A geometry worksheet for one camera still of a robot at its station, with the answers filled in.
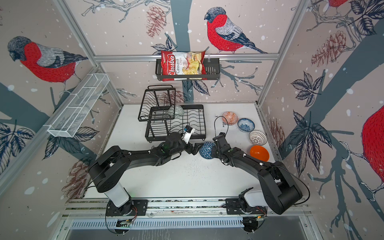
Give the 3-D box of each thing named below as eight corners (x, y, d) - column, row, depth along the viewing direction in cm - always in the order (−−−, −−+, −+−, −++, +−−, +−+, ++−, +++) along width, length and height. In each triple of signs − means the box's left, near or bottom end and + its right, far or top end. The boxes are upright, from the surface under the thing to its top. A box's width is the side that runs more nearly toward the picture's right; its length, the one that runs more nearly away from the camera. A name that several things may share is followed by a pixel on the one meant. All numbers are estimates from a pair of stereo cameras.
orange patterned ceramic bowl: (223, 125, 110) (224, 121, 106) (221, 115, 116) (222, 111, 112) (237, 125, 110) (238, 121, 106) (235, 115, 116) (236, 111, 112)
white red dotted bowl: (250, 145, 97) (252, 142, 94) (247, 133, 104) (248, 130, 101) (266, 145, 97) (268, 142, 94) (262, 133, 104) (264, 130, 100)
